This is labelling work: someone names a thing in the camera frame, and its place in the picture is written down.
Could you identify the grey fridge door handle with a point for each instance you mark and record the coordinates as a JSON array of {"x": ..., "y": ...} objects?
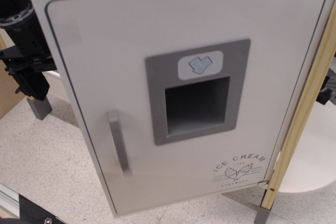
[{"x": 118, "y": 139}]

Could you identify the black clamp at right edge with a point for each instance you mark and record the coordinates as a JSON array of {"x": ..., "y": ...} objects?
[{"x": 327, "y": 91}]

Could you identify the aluminium rail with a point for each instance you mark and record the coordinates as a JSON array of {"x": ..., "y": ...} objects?
[{"x": 9, "y": 199}]

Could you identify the white round table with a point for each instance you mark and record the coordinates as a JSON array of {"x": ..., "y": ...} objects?
[{"x": 312, "y": 166}]

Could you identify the ice cube sticker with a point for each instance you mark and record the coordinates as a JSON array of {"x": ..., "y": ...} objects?
[{"x": 200, "y": 65}]

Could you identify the grey right foot cap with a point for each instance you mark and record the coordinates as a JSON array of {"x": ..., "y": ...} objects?
[{"x": 262, "y": 215}]

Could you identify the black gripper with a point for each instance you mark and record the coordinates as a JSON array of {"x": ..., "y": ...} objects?
[{"x": 29, "y": 57}]

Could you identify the ice cream logo decal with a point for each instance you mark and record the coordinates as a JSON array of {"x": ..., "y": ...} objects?
[{"x": 239, "y": 170}]

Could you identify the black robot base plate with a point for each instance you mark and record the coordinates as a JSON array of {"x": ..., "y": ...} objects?
[{"x": 32, "y": 213}]

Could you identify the wooden right corner post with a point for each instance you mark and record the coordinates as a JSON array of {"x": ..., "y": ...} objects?
[{"x": 314, "y": 82}]

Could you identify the wooden left side panel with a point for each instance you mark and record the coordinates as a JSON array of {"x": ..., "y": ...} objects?
[{"x": 9, "y": 98}]

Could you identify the white oven door with window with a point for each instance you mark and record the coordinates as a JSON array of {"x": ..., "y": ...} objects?
[{"x": 56, "y": 85}]

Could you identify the grey ice dispenser panel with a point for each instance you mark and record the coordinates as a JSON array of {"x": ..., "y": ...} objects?
[{"x": 185, "y": 109}]

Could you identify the white fridge door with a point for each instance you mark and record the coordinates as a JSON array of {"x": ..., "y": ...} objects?
[{"x": 170, "y": 90}]

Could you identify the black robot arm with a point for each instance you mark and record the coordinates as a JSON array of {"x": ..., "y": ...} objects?
[{"x": 11, "y": 7}]

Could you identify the grey foot cap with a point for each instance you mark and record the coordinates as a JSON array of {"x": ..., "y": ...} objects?
[
  {"x": 40, "y": 108},
  {"x": 262, "y": 215}
]

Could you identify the grey left foot cap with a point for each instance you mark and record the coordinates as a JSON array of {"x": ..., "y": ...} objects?
[{"x": 40, "y": 108}]

